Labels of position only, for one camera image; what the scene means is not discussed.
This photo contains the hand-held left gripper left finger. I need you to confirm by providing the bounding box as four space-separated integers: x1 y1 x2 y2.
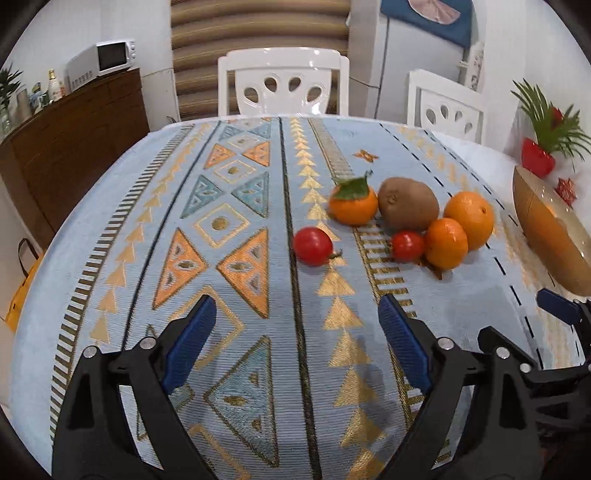
52 294 218 480

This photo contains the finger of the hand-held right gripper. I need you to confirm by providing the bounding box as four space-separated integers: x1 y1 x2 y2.
477 326 542 378
537 288 591 356

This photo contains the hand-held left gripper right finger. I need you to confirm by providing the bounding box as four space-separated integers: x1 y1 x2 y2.
378 294 543 480

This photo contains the ribbed amber glass bowl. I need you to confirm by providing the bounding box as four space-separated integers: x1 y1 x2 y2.
512 165 591 296

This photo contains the large orange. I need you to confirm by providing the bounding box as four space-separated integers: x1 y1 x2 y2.
444 191 495 251

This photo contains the small red tomato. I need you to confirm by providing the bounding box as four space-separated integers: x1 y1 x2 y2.
293 227 343 267

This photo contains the small brown kiwi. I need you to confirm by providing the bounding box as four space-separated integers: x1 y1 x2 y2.
378 178 440 232

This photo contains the tangerine with green leaf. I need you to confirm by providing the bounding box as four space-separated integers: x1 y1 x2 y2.
329 171 379 227

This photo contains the blue patterned tablecloth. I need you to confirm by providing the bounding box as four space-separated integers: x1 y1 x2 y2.
9 115 587 480

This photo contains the green plant in red vase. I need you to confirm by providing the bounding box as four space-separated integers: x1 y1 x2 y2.
510 78 591 178

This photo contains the brown wooden sideboard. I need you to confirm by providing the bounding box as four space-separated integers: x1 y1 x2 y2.
0 68 151 252

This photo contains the white dining chair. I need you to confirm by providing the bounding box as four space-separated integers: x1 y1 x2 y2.
406 69 488 144
217 46 350 118

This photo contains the white bottle with gold cap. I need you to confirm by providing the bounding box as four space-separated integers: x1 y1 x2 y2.
47 69 64 103

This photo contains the white refrigerator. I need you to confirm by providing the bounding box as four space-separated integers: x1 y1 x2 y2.
348 0 485 132

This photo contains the white microwave oven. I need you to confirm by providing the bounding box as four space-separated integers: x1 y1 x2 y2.
65 39 138 90

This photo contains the green plant in glass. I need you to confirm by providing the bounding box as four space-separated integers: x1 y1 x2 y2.
0 65 24 137

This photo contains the brown striped window blind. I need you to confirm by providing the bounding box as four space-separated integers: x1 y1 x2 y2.
171 0 352 123

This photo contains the blue refrigerator cover cloth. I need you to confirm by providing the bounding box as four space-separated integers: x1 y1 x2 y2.
379 0 476 47

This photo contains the yellow bag with black handle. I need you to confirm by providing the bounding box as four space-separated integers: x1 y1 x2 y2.
4 237 44 324

